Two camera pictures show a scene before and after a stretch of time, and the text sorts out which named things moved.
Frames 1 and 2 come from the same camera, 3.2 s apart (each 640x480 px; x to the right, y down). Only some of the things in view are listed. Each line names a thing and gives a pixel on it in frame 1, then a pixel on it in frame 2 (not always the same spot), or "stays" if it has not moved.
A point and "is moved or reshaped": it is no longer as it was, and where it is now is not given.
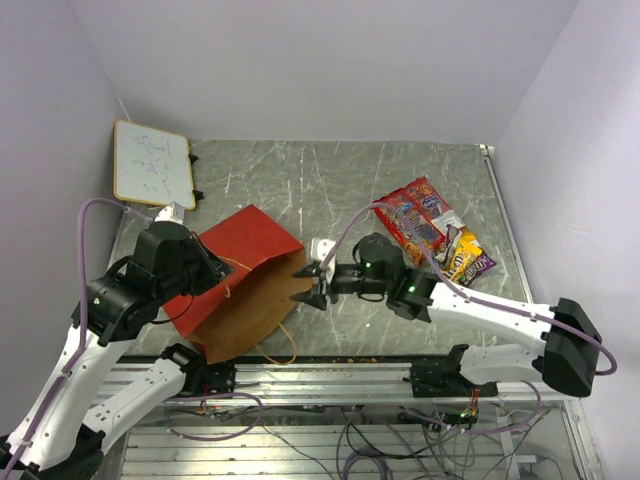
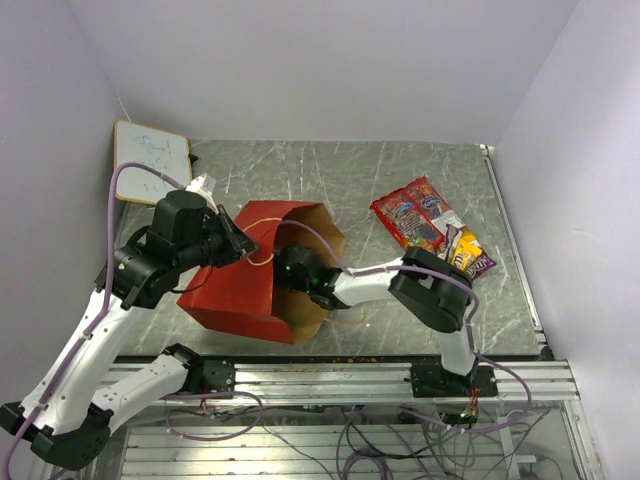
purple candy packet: [482, 264] stays
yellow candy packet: [467, 247] stays
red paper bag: [255, 304] is moved or reshaped
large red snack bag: [421, 203] stays
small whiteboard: [151, 165] stays
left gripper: [215, 268] to [237, 242]
